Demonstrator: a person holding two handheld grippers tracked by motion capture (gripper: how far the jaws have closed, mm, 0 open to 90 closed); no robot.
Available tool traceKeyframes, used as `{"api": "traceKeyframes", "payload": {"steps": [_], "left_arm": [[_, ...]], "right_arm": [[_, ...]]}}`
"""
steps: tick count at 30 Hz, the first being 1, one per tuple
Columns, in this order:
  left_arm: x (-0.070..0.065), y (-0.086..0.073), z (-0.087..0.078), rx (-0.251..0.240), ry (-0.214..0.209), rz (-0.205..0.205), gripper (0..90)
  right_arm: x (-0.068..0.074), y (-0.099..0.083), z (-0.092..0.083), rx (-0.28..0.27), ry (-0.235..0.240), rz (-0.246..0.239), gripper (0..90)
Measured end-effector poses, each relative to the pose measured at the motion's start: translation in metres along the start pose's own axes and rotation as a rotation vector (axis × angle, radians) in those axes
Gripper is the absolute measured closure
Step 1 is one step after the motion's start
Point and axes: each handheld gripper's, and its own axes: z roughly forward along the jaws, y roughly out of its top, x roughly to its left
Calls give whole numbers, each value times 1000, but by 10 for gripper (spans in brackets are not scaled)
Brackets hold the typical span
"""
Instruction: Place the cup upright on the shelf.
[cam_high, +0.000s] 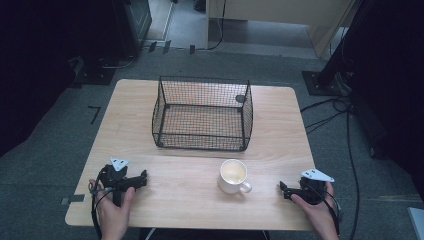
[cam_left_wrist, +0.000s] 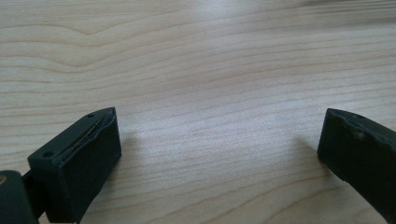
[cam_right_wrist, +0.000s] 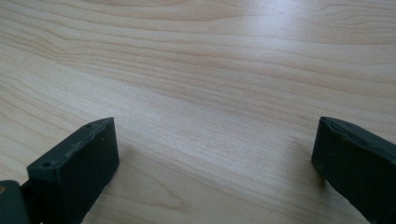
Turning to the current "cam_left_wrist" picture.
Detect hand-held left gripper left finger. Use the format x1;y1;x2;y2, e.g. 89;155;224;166
22;106;122;224

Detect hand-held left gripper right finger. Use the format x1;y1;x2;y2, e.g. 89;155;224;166
317;107;396;224

